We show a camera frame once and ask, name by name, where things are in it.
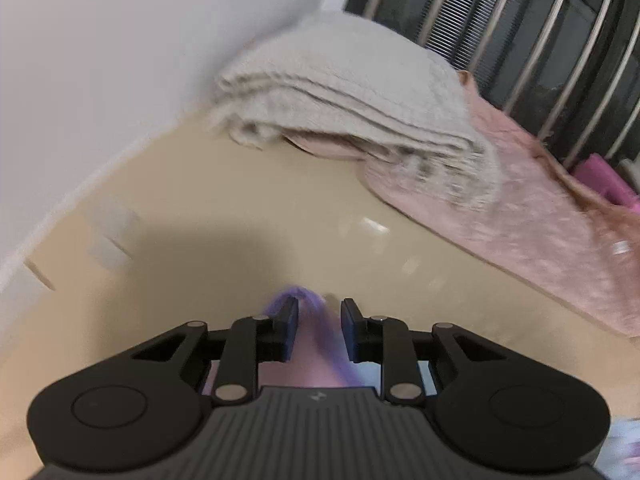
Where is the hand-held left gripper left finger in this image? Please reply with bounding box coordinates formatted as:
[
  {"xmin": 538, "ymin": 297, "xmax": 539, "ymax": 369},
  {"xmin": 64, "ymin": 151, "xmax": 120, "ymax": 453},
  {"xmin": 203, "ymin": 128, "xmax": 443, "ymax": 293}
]
[{"xmin": 129, "ymin": 297, "xmax": 301, "ymax": 407}]

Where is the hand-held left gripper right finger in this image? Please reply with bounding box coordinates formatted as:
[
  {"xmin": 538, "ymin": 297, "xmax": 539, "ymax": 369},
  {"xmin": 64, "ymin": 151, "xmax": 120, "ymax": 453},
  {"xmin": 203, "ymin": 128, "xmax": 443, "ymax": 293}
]
[{"xmin": 340, "ymin": 297, "xmax": 510, "ymax": 407}]

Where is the pink garment with purple trim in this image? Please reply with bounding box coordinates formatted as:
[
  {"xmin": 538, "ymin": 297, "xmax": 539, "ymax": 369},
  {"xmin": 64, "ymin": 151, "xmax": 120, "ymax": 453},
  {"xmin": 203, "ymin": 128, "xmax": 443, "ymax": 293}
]
[{"xmin": 200, "ymin": 285, "xmax": 437, "ymax": 395}]

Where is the pink quilted jacket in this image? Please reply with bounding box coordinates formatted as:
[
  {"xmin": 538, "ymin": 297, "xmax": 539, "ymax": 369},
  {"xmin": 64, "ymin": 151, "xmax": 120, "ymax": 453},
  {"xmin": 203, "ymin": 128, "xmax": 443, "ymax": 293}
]
[{"xmin": 285, "ymin": 70, "xmax": 640, "ymax": 338}]

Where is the beige knitted blanket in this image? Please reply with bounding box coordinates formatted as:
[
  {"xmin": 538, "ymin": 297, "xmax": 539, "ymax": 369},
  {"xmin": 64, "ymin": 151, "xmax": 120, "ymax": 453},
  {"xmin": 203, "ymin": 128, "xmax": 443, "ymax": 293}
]
[{"xmin": 214, "ymin": 10, "xmax": 502, "ymax": 212}]

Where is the flat magenta box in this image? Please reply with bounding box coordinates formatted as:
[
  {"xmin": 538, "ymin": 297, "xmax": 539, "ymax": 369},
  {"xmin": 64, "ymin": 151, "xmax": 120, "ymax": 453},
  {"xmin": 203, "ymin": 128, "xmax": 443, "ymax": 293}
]
[{"xmin": 572, "ymin": 154, "xmax": 640, "ymax": 207}]

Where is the metal bar window grille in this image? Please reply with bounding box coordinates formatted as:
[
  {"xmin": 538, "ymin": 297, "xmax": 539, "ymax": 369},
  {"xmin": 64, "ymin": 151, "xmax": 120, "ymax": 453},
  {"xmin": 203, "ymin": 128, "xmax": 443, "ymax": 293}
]
[{"xmin": 344, "ymin": 0, "xmax": 640, "ymax": 172}]

